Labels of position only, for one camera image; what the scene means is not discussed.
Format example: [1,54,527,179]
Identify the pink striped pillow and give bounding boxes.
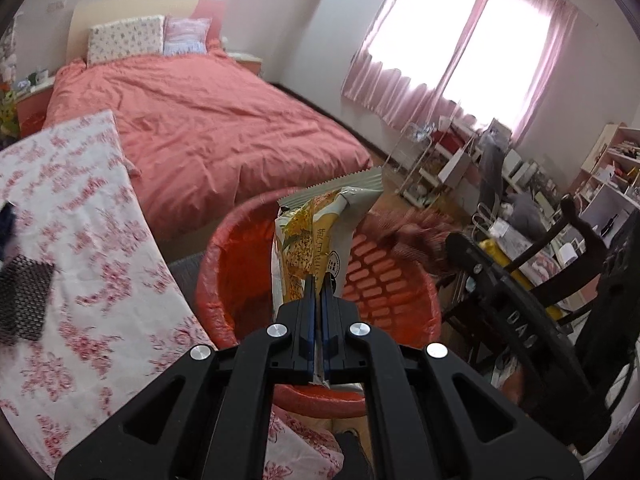
[162,16,214,57]

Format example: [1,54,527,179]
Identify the yellow green snack packet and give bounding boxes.
[272,167,385,388]

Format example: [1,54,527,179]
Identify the white shelf cart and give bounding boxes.
[420,119,482,207]

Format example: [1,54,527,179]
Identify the bed with orange bedspread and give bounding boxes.
[42,45,376,243]

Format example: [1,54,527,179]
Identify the yellow cushion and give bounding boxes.
[479,239,576,322]

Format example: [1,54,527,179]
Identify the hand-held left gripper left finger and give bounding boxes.
[55,274,319,480]

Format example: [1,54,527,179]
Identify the pink and white bookshelf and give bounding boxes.
[575,124,640,242]

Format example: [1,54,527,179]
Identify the red floral tablecloth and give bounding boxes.
[0,109,347,480]

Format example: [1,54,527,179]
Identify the person's leg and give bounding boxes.
[335,430,377,480]

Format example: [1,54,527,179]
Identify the grey office chair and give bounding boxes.
[475,120,514,222]

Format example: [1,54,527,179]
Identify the yellow plush toy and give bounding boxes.
[0,89,21,137]

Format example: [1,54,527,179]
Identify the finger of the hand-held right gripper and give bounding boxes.
[444,232,507,307]

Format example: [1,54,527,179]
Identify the pink nightstand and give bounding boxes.
[15,82,56,127]
[234,52,264,79]

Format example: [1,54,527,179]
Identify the white wire rack cart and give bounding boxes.
[395,122,436,197]

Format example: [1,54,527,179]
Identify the black mesh item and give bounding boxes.
[0,255,56,342]

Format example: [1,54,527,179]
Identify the dark wooden chair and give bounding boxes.
[440,194,617,376]

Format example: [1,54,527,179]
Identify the white floral pillow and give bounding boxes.
[87,15,166,66]

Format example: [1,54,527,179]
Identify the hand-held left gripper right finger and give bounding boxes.
[320,272,586,480]

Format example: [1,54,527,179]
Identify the hanging plush toys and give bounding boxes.
[0,25,19,86]

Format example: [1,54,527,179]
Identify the cream and pink headboard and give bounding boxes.
[67,0,227,61]

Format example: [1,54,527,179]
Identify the orange plastic basket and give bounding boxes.
[195,187,451,418]

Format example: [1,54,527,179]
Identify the pink curtain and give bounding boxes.
[342,0,488,126]
[440,0,579,147]

